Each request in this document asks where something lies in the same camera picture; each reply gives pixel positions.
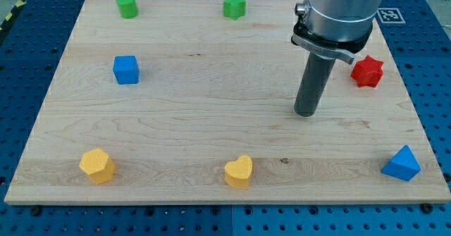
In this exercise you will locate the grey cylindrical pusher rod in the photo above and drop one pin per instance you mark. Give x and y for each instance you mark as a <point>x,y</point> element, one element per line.
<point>314,80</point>

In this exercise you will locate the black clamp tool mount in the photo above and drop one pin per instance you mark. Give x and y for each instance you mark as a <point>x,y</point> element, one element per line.
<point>344,51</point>

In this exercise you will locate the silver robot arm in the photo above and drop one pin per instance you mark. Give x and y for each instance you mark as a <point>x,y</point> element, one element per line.
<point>329,30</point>

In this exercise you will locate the yellow heart block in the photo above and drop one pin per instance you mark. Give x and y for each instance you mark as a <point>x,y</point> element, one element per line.
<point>238,173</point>

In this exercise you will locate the yellow hexagon block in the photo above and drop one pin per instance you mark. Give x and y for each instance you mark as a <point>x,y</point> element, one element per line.
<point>97,165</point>

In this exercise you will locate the red star block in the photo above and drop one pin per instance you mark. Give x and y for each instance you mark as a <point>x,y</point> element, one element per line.
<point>367,72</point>

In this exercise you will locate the fiducial marker tag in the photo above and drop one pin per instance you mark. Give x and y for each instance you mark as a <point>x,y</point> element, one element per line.
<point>390,16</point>

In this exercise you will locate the green star block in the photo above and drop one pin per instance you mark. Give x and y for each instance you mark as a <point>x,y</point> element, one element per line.
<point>234,9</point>

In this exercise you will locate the blue triangle block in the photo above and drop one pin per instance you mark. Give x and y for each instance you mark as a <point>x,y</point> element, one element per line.
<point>403,165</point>

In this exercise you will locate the wooden board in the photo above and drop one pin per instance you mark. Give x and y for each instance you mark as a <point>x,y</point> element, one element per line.
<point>210,90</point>

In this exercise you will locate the blue cube block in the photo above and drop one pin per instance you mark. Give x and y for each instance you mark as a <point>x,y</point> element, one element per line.
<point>126,70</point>

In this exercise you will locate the green cylinder block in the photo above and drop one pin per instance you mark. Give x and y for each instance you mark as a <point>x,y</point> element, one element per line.
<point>127,8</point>

